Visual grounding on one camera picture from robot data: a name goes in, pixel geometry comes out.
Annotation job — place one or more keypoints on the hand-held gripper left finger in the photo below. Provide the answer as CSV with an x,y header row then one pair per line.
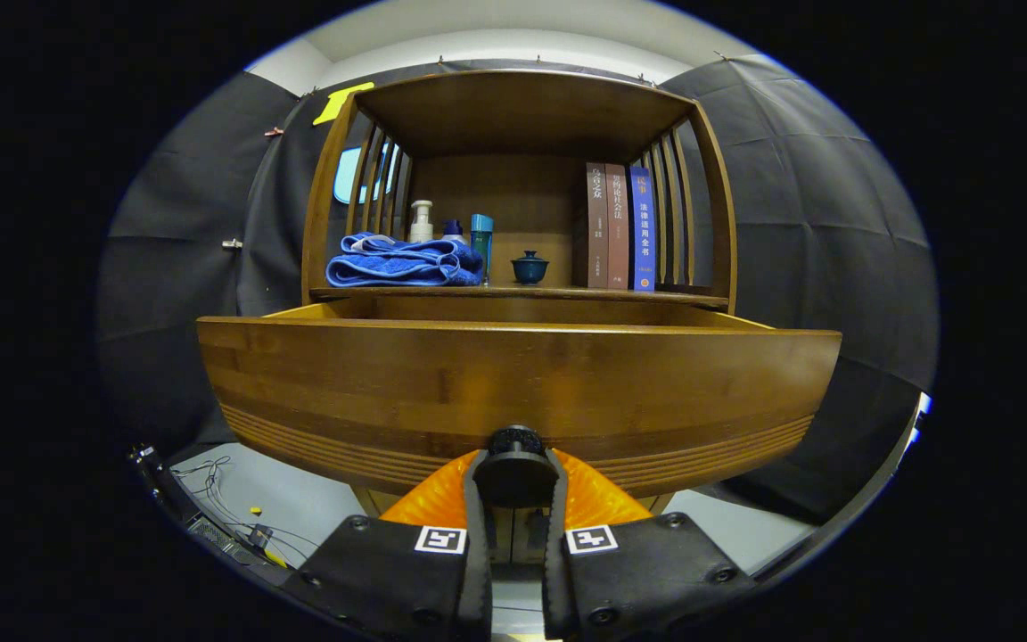
x,y
478,571

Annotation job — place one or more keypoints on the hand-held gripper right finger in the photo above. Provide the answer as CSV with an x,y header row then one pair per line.
x,y
556,571

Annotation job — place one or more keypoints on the wooden countertop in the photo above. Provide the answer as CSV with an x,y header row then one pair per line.
x,y
558,292

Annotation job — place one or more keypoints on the brown wooden cabinet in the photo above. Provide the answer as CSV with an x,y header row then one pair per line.
x,y
513,116

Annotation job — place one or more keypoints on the blue lidded teacup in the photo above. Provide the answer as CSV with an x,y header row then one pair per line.
x,y
529,267

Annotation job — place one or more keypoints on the folded blue towel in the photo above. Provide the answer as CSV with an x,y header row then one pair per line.
x,y
389,267

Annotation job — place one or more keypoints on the clear blue bottle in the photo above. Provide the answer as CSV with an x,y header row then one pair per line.
x,y
481,241

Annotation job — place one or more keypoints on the white bottle blue cap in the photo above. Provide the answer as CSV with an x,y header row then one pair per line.
x,y
453,232

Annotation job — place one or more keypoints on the black electronic device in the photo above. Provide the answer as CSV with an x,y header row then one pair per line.
x,y
150,468

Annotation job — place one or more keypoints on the white pump bottle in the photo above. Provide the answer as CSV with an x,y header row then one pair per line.
x,y
422,227

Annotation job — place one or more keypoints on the dark brown book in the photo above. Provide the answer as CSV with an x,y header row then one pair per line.
x,y
596,223

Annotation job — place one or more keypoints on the reddish brown book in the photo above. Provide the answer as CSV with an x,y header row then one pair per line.
x,y
618,223

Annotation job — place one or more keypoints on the blue book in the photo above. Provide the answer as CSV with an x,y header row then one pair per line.
x,y
643,223

